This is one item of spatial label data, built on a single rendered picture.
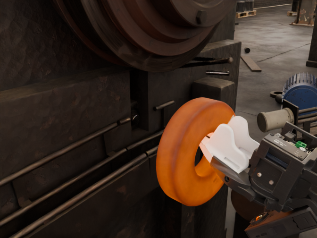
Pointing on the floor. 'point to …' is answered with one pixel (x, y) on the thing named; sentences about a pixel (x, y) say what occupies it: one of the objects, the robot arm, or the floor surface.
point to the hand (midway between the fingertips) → (202, 140)
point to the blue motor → (301, 91)
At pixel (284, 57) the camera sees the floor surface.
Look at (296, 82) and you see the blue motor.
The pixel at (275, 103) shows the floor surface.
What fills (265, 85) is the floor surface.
